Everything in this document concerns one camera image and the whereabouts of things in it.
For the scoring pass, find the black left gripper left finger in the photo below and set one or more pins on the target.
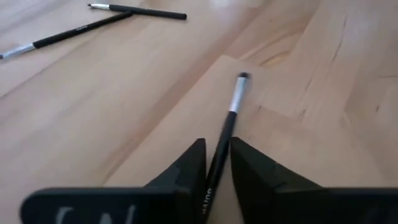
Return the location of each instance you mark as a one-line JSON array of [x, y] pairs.
[[168, 202]]

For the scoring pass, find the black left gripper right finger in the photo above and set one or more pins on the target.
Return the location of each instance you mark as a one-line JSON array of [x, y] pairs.
[[267, 193]]

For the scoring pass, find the thin black makeup brush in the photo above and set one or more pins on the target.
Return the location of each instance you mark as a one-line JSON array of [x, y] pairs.
[[237, 99], [149, 12], [62, 35]]

